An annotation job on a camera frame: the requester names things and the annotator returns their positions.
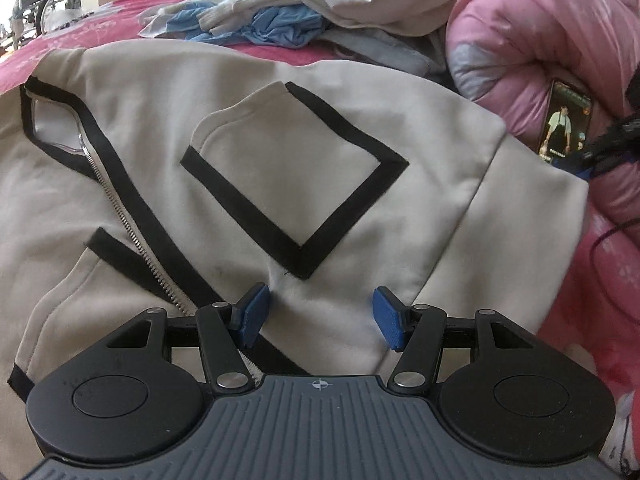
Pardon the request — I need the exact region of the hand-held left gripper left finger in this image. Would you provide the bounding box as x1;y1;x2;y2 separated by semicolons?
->
106;283;271;395

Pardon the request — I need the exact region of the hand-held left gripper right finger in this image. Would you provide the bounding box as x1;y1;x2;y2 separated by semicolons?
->
372;286;532;395

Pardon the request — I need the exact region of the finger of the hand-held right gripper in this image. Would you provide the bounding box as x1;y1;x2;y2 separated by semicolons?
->
575;112;640;181

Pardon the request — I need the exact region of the beige jacket with black trim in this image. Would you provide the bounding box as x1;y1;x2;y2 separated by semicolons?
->
0;40;588;401

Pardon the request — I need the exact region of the blue garment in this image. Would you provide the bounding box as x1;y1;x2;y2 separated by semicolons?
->
167;5;333;50

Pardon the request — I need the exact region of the smartphone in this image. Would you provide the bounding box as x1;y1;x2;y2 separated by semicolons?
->
535;79;593;168

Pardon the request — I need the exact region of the pink quilt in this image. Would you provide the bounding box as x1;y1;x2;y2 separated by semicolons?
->
445;0;640;480

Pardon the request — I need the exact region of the pink floral blanket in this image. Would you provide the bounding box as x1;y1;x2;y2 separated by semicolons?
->
0;0;341;96

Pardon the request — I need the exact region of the black cable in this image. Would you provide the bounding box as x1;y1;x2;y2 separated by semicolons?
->
589;217;640;321

